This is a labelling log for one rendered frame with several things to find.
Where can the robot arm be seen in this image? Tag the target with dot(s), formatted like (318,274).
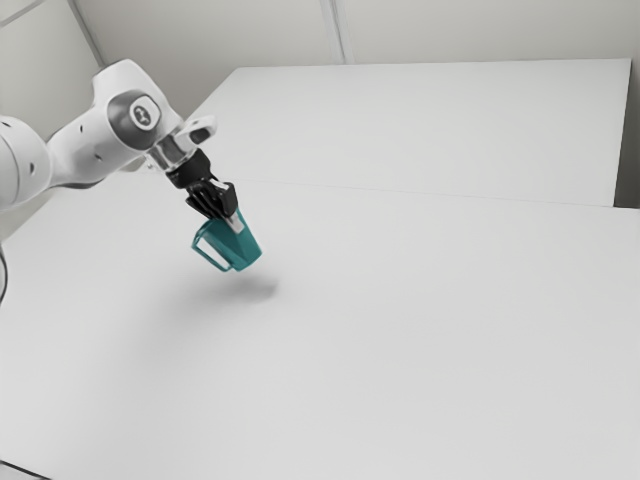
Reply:
(85,135)

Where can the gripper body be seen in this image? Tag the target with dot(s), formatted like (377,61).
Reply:
(192,172)

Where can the teal faceted mug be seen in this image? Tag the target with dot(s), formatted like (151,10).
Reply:
(232,247)

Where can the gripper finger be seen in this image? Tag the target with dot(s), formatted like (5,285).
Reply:
(229,205)

